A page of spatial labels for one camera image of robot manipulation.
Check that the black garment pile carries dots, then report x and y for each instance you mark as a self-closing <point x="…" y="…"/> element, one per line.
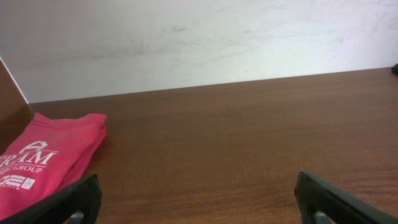
<point x="394" y="69"/>

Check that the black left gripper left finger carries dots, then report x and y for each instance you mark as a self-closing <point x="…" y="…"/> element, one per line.
<point x="79" y="201"/>

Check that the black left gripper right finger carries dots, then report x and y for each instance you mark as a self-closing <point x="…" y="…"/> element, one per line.
<point x="321" y="202"/>

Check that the folded red printed t-shirt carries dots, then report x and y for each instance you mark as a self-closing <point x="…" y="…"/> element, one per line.
<point x="49" y="155"/>

